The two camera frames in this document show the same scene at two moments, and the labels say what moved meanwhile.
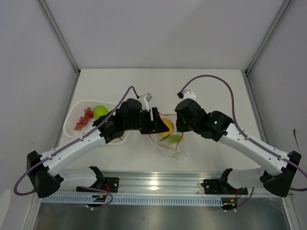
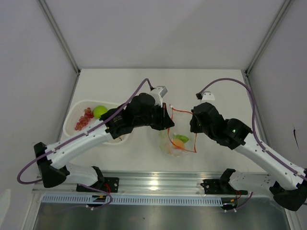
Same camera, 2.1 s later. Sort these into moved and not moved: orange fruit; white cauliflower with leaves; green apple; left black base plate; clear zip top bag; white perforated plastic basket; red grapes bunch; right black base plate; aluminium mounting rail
Moved: white cauliflower with leaves; orange fruit; clear zip top bag
Not moved: left black base plate; red grapes bunch; white perforated plastic basket; right black base plate; aluminium mounting rail; green apple
